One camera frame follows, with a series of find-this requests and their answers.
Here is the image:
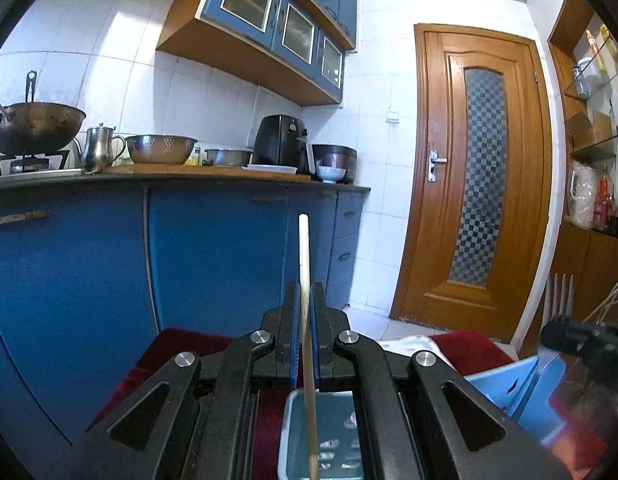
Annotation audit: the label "wooden door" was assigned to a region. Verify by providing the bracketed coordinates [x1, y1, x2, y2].
[390, 24, 551, 341]

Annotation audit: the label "white small bowl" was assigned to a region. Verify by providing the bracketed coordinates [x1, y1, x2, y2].
[317, 165, 346, 183]

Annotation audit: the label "blue upper wall cabinets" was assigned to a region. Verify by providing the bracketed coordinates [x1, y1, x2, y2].
[157, 0, 357, 106]

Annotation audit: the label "red floral plush tablecloth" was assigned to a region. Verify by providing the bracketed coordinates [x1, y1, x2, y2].
[90, 328, 608, 479]

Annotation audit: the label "blue lower kitchen cabinets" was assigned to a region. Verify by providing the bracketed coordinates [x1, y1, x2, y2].
[0, 178, 367, 476]

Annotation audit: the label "grey cables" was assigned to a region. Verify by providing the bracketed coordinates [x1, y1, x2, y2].
[580, 268, 618, 326]

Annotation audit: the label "beige plastic fork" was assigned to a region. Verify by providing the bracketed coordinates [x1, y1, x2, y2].
[542, 274, 575, 324]

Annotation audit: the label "wooden chopstick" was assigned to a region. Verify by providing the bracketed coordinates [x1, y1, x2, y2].
[298, 214, 320, 480]

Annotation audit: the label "steel pitcher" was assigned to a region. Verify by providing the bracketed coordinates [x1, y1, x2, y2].
[80, 122, 126, 174]

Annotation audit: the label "light blue chopsticks box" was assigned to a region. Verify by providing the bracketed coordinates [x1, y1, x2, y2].
[277, 330, 570, 479]

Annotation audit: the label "steel colander bowl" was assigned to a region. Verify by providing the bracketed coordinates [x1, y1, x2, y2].
[126, 134, 196, 166]

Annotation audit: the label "black air fryer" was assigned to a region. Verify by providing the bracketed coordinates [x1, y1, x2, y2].
[251, 115, 315, 176]

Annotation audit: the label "black rice cooker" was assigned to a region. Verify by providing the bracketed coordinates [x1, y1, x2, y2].
[312, 144, 358, 184]

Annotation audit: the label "wooden shelf unit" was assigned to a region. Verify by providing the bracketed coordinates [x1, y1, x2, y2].
[527, 0, 618, 321]

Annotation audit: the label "black wok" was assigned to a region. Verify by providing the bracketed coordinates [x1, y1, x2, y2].
[0, 70, 86, 156]

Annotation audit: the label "small steel bowl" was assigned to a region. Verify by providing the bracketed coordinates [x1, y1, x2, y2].
[203, 148, 253, 167]

